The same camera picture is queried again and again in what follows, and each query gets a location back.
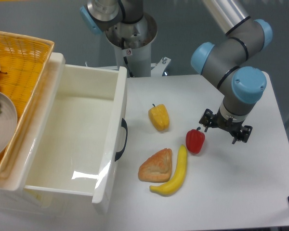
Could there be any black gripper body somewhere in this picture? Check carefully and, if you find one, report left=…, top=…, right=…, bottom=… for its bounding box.
left=199, top=109, right=252, bottom=142

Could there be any red bell pepper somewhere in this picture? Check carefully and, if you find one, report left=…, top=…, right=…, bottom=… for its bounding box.
left=185, top=127, right=205, bottom=154

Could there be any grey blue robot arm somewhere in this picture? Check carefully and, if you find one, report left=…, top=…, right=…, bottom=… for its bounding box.
left=80, top=0, right=273, bottom=142

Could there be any yellow bell pepper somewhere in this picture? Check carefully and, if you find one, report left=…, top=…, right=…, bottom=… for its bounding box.
left=148, top=104, right=170, bottom=131

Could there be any triangular pastry bread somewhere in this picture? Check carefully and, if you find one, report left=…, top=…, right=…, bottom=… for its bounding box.
left=138, top=148, right=172, bottom=183

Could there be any yellow banana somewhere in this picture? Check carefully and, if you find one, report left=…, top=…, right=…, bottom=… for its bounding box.
left=149, top=145, right=188, bottom=196

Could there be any white open drawer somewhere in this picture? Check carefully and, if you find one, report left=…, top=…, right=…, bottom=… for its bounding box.
left=0, top=53, right=127, bottom=214

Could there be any white drawer cabinet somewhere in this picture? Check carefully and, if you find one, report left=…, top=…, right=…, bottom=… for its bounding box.
left=0, top=189, right=105, bottom=231

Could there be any yellow wicker basket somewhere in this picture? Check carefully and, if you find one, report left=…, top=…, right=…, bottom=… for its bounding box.
left=0, top=31, right=54, bottom=173

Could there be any white plate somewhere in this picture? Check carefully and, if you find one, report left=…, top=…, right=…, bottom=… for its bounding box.
left=0, top=92, right=18, bottom=153

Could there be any black drawer handle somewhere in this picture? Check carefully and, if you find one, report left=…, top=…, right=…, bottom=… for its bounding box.
left=115, top=118, right=128, bottom=162

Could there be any black cable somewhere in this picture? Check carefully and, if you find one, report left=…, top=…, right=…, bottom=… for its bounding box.
left=121, top=37, right=135, bottom=78

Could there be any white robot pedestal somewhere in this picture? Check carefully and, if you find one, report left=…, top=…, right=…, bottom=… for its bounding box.
left=105, top=13, right=171, bottom=77

